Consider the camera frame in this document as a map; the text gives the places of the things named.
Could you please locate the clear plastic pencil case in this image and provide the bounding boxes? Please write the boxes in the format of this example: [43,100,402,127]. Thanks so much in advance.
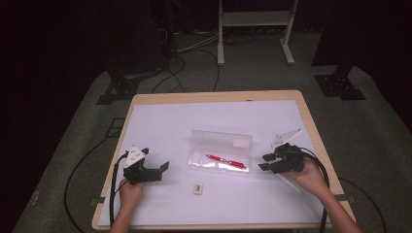
[188,129,254,174]

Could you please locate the white table mat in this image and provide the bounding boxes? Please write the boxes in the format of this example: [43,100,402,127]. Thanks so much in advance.
[97,99,347,227]

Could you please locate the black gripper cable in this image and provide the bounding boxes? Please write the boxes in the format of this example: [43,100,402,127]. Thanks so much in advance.
[109,150,130,227]
[298,146,388,233]

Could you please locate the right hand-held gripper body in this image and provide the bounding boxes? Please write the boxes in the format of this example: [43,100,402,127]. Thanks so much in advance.
[270,128,306,175]

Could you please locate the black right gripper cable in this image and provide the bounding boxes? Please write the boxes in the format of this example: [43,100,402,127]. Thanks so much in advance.
[298,146,388,233]

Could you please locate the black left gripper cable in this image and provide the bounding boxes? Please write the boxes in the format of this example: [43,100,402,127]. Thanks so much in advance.
[109,150,130,227]

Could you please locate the black looping floor cable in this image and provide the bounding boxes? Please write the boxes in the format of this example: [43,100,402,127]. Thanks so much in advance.
[63,137,113,233]

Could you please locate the white pen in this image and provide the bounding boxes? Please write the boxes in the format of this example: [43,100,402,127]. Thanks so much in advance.
[268,169,305,195]

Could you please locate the person's left hand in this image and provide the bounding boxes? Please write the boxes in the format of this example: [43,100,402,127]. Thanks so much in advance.
[119,179,145,212]

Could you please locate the red pen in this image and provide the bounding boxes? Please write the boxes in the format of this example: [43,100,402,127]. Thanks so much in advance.
[205,153,248,170]

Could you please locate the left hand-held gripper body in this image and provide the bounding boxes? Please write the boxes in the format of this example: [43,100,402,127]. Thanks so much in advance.
[122,146,163,185]

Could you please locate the white floor cables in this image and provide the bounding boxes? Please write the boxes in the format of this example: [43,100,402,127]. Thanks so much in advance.
[174,32,222,54]

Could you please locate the person's right hand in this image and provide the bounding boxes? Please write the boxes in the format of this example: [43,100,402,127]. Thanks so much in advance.
[281,158,332,200]

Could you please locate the white metal stand frame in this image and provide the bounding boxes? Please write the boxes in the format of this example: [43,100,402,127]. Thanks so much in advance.
[217,0,299,67]

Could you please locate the black stand base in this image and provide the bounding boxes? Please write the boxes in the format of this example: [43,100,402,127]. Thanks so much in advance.
[95,76,140,106]
[314,73,367,101]

